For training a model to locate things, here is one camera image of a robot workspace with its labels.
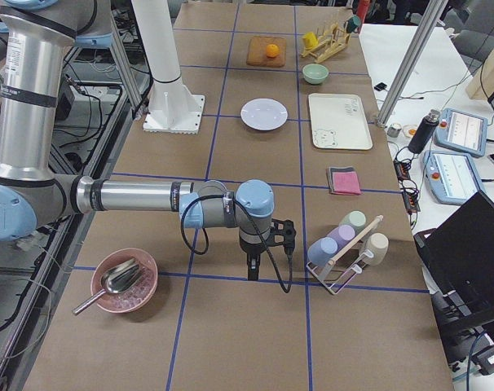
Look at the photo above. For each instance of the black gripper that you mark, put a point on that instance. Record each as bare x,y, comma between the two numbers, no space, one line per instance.
250,247

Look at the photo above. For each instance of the white round plate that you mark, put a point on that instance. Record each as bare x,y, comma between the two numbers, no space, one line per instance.
264,114

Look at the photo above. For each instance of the orange fruit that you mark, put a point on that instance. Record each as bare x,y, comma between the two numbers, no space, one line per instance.
272,51

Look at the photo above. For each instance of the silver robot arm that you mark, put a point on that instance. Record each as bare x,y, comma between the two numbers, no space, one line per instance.
31,195

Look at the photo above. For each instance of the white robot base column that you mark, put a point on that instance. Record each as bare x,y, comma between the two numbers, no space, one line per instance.
172,107

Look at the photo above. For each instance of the cream bear tray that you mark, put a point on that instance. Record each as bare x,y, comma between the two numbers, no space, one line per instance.
338,122

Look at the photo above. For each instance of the wooden tray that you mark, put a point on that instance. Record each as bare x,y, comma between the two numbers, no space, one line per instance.
257,52

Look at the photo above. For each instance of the blue cup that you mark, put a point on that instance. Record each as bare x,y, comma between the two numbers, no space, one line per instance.
321,251

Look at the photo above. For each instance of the wooden rack dowel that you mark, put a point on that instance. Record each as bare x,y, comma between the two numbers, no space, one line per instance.
368,230

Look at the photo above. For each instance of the purple cup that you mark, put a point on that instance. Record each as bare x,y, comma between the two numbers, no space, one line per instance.
342,235

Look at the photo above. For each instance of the pale green cup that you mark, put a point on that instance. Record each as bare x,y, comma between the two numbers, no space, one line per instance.
356,219

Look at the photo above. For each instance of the pink cloth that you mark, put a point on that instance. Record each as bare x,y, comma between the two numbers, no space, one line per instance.
345,183

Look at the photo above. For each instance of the pink bowl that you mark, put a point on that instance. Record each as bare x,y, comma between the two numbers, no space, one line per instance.
139,294

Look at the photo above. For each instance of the beige cup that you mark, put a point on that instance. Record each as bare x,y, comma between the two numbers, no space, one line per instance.
377,244

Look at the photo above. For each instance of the metal scoop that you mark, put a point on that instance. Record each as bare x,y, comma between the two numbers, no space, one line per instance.
114,281

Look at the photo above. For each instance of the small metal tin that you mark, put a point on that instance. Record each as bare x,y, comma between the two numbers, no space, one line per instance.
394,130

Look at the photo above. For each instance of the green bowl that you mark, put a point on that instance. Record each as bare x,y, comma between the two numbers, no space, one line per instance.
315,74

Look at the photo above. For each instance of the black laptop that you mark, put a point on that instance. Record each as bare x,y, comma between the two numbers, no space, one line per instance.
459,254

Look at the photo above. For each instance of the black water bottle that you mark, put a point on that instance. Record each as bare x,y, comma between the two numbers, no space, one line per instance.
424,132

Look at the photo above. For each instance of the lower teach pendant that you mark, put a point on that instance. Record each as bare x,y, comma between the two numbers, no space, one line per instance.
452,176

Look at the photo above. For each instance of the teach pendant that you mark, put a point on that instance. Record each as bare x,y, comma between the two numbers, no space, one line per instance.
452,176
462,132

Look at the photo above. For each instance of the yellow mug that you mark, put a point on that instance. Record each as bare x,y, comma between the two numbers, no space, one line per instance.
310,41

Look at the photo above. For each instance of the wooden mug rack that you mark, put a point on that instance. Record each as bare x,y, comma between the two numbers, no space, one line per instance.
332,40

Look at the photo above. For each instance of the upper teach pendant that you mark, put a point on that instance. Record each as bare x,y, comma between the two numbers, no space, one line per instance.
462,132

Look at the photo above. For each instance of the dark green mug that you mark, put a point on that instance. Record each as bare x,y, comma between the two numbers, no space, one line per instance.
352,24

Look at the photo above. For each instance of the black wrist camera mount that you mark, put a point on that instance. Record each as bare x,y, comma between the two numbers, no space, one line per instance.
282,233

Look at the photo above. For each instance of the white wire cup rack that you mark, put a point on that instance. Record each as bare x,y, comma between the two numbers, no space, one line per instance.
335,278

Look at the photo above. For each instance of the aluminium frame post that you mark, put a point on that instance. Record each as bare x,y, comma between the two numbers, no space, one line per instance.
415,48

